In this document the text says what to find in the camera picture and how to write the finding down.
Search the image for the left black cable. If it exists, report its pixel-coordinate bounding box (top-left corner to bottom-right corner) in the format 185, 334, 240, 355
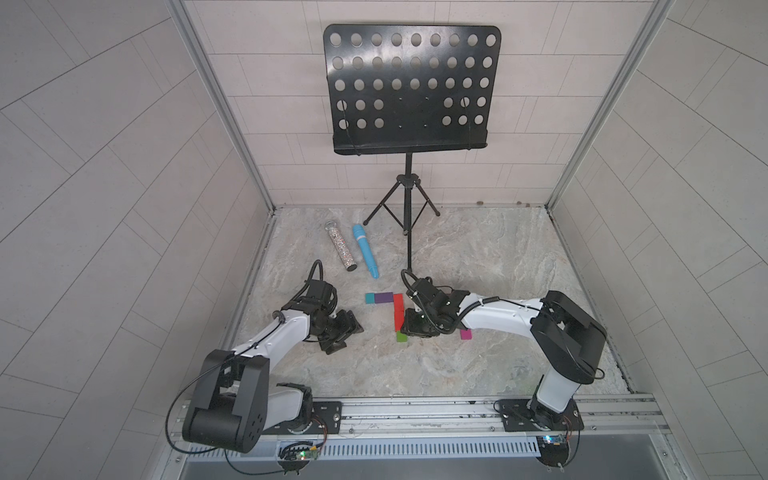
164, 359, 328, 478

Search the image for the circuit board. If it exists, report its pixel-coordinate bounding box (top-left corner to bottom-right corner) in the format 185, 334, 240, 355
536, 435, 570, 469
277, 441, 322, 473

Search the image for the right circuit board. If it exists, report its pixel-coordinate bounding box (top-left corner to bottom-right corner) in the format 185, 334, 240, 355
536, 435, 570, 469

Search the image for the blue microphone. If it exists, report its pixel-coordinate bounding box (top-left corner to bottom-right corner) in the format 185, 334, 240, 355
353, 224, 380, 279

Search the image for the dark purple block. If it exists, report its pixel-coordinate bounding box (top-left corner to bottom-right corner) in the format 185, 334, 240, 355
374, 292, 394, 304

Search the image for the glittery silver microphone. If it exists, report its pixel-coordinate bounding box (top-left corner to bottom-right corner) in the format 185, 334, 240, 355
324, 220, 357, 272

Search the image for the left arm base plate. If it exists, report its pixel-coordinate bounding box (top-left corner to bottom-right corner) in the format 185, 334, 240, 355
265, 401, 343, 435

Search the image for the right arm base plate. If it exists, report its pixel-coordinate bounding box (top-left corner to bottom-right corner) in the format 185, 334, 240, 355
493, 398, 584, 434

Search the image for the aluminium front rail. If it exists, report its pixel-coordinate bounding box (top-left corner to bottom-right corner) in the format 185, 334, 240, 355
167, 392, 670, 444

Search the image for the black perforated music stand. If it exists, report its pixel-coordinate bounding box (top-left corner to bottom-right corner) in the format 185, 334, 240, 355
323, 23, 502, 238

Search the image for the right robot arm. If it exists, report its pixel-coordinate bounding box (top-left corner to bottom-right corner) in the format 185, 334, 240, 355
401, 269, 607, 430

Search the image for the left circuit board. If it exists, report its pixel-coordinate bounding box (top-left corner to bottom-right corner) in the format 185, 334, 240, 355
277, 441, 322, 473

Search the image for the red block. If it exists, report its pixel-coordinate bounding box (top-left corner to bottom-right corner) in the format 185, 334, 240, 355
394, 311, 405, 332
393, 293, 405, 316

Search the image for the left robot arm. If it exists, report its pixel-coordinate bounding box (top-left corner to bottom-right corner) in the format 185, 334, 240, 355
182, 260, 363, 453

